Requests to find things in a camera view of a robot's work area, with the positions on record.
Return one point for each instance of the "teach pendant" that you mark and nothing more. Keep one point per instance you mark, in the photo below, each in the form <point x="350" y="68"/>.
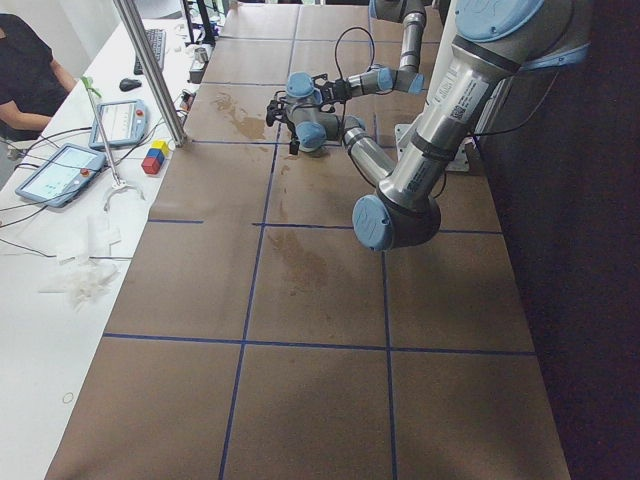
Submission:
<point x="124" y="122"/>
<point x="63" y="176"/>

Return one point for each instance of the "teach pendant near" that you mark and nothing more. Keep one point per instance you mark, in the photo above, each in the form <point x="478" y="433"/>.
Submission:
<point x="63" y="176"/>

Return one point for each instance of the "reacher grabber stick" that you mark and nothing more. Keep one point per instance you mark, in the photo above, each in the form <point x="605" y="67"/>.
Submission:
<point x="119" y="185"/>

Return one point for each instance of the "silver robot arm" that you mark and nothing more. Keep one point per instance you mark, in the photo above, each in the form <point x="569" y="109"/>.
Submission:
<point x="303" y="91"/>
<point x="494" y="40"/>

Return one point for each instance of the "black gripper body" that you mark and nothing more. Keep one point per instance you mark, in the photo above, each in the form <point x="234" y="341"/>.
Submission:
<point x="295" y="145"/>
<point x="336" y="90"/>

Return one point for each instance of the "aluminium frame post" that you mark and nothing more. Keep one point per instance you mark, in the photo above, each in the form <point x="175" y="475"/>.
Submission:
<point x="133" y="24"/>

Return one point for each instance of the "red blue yellow blocks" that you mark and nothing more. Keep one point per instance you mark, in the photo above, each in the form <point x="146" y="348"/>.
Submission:
<point x="156" y="155"/>

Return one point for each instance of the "crumpled white paper towels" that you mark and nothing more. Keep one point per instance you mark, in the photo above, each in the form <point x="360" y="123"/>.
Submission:
<point x="84" y="267"/>

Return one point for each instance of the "person in black shirt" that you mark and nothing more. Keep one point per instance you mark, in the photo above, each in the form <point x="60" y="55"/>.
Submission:
<point x="34" y="84"/>

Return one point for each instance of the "black computer mouse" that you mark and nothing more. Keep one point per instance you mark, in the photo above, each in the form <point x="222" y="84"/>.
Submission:
<point x="128" y="84"/>

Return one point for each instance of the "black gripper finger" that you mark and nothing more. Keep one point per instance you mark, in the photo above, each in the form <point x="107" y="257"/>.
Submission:
<point x="295" y="146"/>

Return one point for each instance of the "teach pendant far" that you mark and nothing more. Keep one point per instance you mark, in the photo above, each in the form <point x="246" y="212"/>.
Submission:
<point x="124" y="122"/>

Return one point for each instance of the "metal cylinder weight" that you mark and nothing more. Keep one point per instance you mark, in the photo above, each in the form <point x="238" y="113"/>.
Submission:
<point x="202" y="54"/>

